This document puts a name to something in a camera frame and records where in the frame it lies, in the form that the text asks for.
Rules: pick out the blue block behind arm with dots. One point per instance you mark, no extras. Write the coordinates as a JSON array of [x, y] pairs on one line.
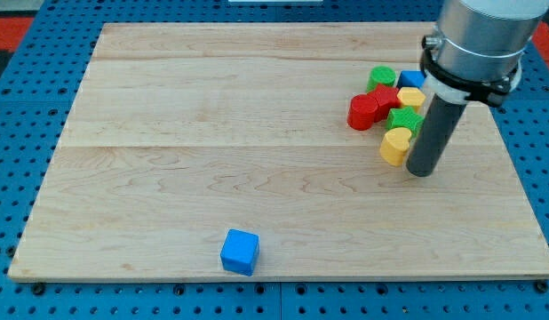
[[411, 78]]

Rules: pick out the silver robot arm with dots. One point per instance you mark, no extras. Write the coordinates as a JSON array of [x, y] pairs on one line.
[[475, 48]]

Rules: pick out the wooden board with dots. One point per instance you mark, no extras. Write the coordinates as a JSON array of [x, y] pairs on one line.
[[182, 131]]

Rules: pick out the blue cube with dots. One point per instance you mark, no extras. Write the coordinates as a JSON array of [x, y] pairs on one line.
[[240, 252]]

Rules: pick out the red cylinder block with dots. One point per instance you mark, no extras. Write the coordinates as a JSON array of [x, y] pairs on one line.
[[362, 111]]

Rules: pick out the yellow heart block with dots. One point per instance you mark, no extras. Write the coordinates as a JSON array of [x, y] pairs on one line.
[[395, 145]]

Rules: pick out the red star block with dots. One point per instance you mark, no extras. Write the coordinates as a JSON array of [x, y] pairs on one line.
[[386, 97]]

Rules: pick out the green cylinder block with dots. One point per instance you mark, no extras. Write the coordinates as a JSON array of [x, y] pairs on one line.
[[380, 75]]

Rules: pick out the green star block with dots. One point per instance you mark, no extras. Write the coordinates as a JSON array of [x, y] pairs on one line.
[[405, 118]]

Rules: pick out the yellow hexagon block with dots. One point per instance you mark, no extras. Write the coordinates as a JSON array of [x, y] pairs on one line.
[[411, 97]]

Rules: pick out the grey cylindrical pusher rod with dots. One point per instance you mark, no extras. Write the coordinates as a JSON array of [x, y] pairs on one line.
[[440, 122]]

